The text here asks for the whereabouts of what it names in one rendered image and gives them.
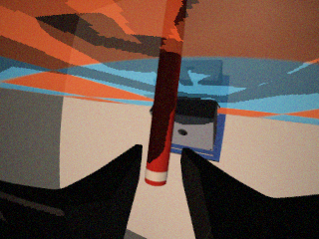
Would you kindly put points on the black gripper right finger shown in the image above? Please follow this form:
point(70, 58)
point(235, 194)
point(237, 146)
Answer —
point(221, 207)

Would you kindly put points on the red peg with white band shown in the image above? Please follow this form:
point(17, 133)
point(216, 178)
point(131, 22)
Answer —
point(163, 118)

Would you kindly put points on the grey square panel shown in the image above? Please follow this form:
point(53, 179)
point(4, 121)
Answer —
point(195, 123)

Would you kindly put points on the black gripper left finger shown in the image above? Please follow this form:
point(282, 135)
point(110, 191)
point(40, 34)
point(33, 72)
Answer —
point(95, 207)

